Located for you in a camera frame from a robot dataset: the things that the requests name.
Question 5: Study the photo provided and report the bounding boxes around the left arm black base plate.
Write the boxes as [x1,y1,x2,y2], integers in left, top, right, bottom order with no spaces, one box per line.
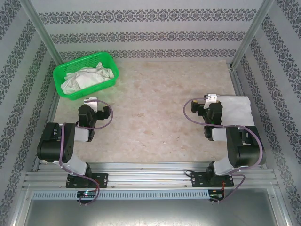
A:
[65,173,109,189]

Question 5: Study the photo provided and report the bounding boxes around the aluminium frame post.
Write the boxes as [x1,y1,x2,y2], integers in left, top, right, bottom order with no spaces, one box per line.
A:
[23,0,62,69]
[229,0,275,69]

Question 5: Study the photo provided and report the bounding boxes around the right controller board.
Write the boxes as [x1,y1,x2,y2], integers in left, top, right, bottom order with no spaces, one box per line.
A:
[209,189,225,202]

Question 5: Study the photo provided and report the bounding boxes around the controller board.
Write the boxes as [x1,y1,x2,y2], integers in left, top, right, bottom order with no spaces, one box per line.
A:
[76,190,97,203]
[209,189,225,202]

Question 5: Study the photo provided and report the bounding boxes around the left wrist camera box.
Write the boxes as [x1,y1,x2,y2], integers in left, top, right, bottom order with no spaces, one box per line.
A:
[83,97,99,112]

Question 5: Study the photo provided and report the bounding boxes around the left controller board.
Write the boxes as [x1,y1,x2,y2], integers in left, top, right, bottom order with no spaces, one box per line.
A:
[76,190,97,203]

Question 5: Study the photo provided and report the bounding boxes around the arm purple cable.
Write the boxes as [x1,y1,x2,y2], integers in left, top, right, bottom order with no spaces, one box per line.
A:
[183,97,264,205]
[58,99,114,207]

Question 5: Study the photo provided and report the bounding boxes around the grey metal shelf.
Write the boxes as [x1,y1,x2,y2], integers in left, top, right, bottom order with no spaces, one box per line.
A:
[14,188,291,226]

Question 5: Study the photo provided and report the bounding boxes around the large white t-shirt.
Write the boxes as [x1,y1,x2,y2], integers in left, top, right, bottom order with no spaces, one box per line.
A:
[60,61,115,95]

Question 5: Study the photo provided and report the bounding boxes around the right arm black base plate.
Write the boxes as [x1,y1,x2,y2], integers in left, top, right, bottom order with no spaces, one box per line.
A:
[190,171,235,188]

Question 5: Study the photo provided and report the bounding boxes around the aluminium side rail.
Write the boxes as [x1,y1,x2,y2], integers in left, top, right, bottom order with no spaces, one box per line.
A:
[227,63,269,170]

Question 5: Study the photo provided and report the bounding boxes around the folded white t-shirt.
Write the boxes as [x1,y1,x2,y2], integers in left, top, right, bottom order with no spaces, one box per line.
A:
[217,95,256,128]

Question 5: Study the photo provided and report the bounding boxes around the green plastic basket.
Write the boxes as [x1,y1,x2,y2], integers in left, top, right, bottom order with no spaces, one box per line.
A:
[52,51,119,101]

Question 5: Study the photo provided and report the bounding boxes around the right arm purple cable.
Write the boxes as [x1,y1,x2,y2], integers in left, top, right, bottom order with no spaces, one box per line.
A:
[183,97,264,205]

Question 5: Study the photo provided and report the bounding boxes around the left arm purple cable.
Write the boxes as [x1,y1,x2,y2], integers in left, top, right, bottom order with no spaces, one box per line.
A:
[58,99,114,207]

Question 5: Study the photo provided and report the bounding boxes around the aluminium mounting rail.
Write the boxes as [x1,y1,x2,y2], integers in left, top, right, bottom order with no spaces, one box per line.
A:
[23,161,279,189]

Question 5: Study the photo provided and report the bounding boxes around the slotted grey cable duct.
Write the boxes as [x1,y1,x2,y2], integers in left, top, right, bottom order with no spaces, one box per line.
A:
[32,190,210,200]

